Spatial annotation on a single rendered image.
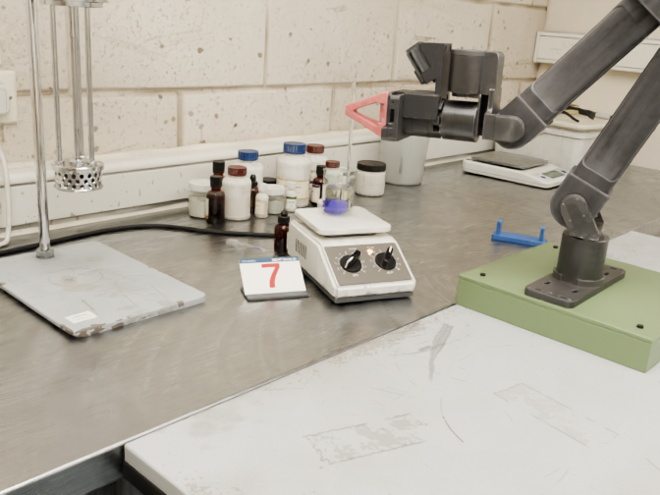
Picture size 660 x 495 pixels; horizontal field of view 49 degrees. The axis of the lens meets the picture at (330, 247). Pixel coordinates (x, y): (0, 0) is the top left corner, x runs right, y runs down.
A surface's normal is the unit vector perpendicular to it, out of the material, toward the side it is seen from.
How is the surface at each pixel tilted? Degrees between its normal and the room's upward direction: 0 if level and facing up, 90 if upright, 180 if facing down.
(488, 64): 90
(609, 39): 91
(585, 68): 92
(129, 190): 90
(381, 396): 0
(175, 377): 0
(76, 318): 0
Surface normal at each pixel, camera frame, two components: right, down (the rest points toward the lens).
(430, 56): -0.40, 0.25
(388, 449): 0.07, -0.95
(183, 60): 0.73, 0.25
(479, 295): -0.68, 0.18
